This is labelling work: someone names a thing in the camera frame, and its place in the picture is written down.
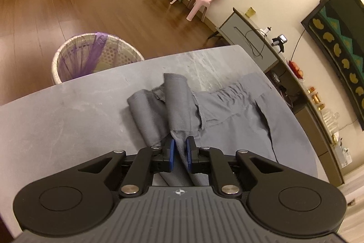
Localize woven wastebasket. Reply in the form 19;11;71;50
51;32;145;85

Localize grey pants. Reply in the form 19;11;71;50
126;72;316;189

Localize cluster of clear glasses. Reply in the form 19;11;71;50
321;109;340;130

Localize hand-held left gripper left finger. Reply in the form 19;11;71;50
77;138;176;197

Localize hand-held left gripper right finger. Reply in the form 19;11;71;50
185;136;288;198

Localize television with patterned cover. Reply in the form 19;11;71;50
301;0;364;130

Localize long low sideboard cabinet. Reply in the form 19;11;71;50
207;7;353;187

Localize purple bin bag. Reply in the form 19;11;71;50
58;32;110;80

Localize black cable on cabinet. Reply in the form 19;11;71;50
233;27;266;57

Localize plate of red fruit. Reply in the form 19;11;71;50
288;60;306;81

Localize small camera on stand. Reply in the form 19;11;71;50
271;35;288;53

